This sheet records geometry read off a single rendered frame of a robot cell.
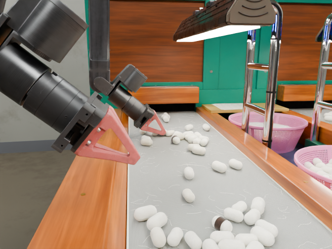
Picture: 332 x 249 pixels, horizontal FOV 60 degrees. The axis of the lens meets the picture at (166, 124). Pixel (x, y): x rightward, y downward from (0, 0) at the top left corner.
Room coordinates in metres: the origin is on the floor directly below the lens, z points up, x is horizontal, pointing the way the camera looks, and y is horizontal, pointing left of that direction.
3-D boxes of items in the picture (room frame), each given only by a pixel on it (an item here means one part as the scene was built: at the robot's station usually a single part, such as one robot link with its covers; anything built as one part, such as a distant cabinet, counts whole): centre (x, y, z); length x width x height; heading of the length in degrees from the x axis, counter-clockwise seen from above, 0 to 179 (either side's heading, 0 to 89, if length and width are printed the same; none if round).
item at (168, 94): (1.23, 0.01, 0.83); 0.30 x 0.06 x 0.07; 97
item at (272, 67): (0.80, -0.18, 0.90); 0.20 x 0.19 x 0.45; 7
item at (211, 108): (1.22, -0.33, 0.77); 0.33 x 0.15 x 0.01; 97
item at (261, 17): (0.80, -0.10, 1.08); 0.62 x 0.08 x 0.07; 7
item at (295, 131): (1.00, -0.36, 0.72); 0.27 x 0.27 x 0.10
